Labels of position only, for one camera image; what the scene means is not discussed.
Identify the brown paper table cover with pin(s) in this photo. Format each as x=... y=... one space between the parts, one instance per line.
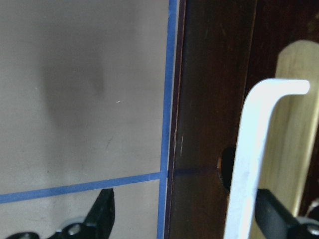
x=85 y=104

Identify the light wooden drawer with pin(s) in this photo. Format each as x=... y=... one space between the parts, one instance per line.
x=276 y=138

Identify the dark wooden drawer cabinet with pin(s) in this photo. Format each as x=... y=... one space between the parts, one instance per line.
x=224 y=47

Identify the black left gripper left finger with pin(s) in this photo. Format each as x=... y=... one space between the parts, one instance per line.
x=98 y=223

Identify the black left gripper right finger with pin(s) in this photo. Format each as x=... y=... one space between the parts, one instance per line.
x=276 y=222

